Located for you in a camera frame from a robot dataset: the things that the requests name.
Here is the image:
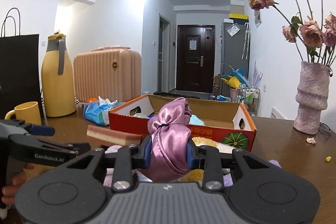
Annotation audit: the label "yellow thermos jug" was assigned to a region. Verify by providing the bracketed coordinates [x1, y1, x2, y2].
[41, 34, 76, 118]

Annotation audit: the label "black bag on floor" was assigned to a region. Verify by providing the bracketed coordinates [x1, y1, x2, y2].
[153, 91, 210, 100]

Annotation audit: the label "blue plastic wipes bag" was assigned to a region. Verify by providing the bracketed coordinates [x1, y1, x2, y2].
[83, 97, 124, 126]

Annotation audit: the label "yellow ceramic mug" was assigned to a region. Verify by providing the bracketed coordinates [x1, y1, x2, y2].
[5, 102, 42, 125]

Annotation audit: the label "pink satin drawstring pouch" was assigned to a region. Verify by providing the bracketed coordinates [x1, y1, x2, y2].
[140, 97, 192, 182]

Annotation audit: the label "purple linen drawstring bag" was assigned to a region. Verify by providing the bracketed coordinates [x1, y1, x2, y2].
[221, 159, 282, 188]

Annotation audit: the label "pink textured ceramic vase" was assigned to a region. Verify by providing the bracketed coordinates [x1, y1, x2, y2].
[293, 61, 330, 135]

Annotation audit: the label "yellow blue bags pile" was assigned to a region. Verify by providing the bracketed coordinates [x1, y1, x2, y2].
[220, 66, 250, 89]

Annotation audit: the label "eyeglasses on table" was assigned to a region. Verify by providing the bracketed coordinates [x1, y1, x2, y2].
[319, 122, 332, 135]

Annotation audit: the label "yellow box on refrigerator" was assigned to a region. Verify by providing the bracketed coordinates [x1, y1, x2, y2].
[230, 13, 249, 20]

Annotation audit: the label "pink ribbed suitcase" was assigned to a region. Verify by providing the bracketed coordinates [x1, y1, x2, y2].
[73, 46, 141, 102]

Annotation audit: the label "yellow white plush hamster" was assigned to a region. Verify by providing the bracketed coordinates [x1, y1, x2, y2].
[178, 137, 235, 185]

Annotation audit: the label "light blue plush toy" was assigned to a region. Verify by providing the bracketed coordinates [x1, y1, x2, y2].
[189, 114, 205, 126]

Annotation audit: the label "lilac towel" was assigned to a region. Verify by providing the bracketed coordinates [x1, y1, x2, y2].
[102, 144, 153, 188]

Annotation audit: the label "dried pink rose bouquet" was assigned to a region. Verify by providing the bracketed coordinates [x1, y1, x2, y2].
[248, 0, 335, 67]

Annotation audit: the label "wire storage cart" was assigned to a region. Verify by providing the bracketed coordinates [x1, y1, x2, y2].
[239, 84, 260, 116]

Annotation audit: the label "dark brown entrance door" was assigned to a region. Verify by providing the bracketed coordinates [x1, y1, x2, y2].
[176, 25, 215, 93]

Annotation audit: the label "grey refrigerator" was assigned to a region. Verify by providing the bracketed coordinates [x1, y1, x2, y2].
[219, 18, 251, 97]

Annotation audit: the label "black paper shopping bag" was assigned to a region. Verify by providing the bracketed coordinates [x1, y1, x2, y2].
[0, 20, 43, 119]

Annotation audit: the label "fallen rose petal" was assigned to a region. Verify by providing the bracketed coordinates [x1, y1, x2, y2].
[306, 138, 317, 145]

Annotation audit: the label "red orange cardboard box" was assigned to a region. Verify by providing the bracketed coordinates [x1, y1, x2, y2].
[108, 93, 257, 152]

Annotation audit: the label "person's hand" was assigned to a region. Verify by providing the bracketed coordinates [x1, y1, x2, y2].
[2, 170, 27, 205]

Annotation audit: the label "brown yellow scouring sponge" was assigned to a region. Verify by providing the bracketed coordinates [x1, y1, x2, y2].
[87, 125, 142, 147]

